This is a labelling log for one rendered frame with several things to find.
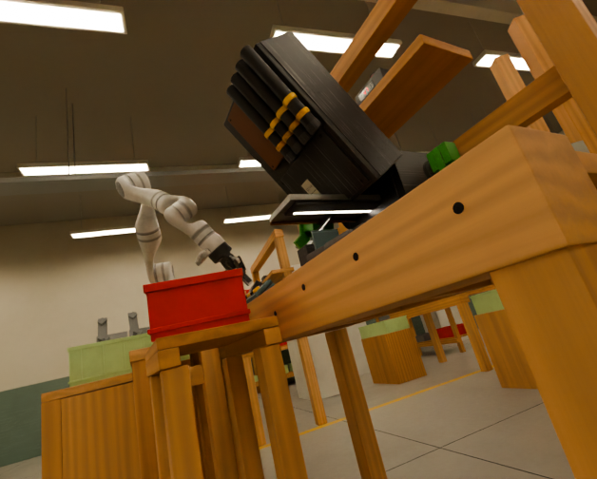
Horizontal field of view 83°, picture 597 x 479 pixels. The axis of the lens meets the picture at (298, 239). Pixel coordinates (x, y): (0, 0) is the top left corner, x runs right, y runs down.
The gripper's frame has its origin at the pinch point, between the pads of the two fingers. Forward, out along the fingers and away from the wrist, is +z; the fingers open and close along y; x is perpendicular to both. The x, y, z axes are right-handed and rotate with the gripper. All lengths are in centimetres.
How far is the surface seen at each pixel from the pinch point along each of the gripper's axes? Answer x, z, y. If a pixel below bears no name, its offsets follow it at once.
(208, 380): 23.9, 17.8, 35.9
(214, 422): 32, 30, 36
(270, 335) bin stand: 19.4, 12.2, -31.9
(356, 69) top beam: -104, -35, -17
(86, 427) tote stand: 62, -1, 78
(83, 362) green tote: 48, -24, 83
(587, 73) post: -61, 20, -83
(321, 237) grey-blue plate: -17.3, 6.3, -22.9
